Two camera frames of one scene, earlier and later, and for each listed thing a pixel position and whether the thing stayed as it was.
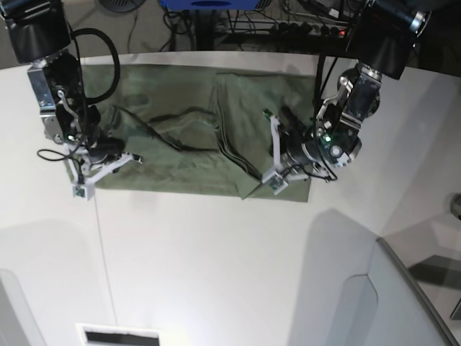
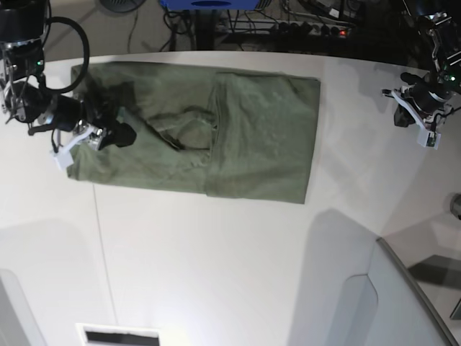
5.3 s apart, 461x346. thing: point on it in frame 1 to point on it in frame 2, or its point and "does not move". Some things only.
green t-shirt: [198, 128] does not move
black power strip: [305, 29] does not move
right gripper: [300, 150] to [428, 92]
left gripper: [103, 156] to [70, 114]
